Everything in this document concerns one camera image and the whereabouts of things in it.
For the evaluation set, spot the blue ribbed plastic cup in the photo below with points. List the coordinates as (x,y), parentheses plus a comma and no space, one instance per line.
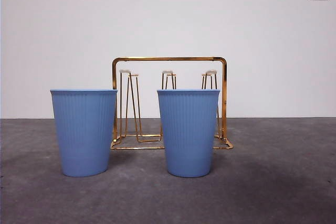
(187,129)
(84,129)

